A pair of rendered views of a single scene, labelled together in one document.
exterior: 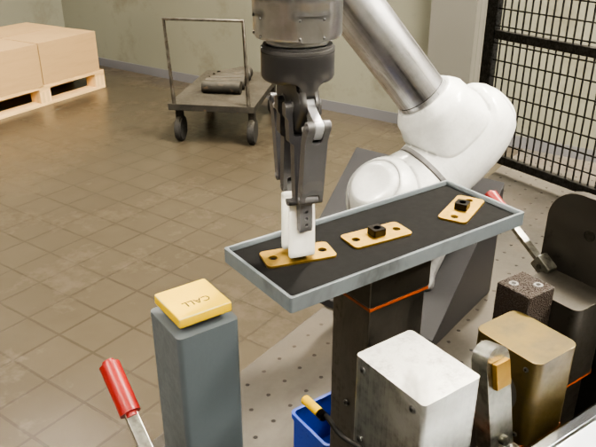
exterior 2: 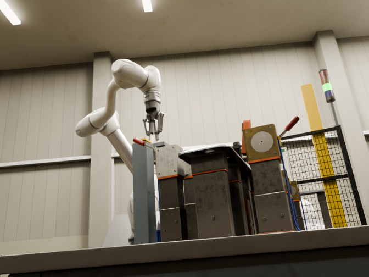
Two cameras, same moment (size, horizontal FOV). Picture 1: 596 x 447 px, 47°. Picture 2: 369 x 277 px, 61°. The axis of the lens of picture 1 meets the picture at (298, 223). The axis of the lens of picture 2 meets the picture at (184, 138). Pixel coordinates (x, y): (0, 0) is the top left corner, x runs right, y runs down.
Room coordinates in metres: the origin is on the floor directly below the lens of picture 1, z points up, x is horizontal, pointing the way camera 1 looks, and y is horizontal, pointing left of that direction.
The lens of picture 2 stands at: (-0.57, 0.69, 0.67)
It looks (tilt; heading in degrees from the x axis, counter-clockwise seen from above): 20 degrees up; 326
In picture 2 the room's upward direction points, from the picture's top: 5 degrees counter-clockwise
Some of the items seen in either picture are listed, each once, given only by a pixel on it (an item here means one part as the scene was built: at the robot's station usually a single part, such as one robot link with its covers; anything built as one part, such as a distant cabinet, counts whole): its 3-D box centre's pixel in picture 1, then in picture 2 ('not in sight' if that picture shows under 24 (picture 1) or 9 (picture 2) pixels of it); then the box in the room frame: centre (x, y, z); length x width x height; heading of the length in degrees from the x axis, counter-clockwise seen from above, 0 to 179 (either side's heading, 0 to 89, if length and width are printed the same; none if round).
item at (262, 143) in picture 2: not in sight; (272, 179); (0.11, -0.12, 0.88); 0.14 x 0.09 x 0.36; 35
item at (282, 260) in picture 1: (297, 251); not in sight; (0.70, 0.00, 1.17); 0.08 x 0.04 x 0.01; 110
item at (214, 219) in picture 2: not in sight; (212, 197); (0.25, 0.03, 0.84); 0.12 x 0.05 x 0.29; 35
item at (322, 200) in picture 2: not in sight; (325, 214); (0.66, -1.21, 0.84); 0.05 x 0.05 x 0.29; 35
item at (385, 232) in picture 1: (376, 231); not in sight; (0.75, -0.10, 1.17); 0.08 x 0.04 x 0.01; 119
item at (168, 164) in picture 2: not in sight; (168, 195); (0.42, 0.10, 0.88); 0.12 x 0.07 x 0.36; 35
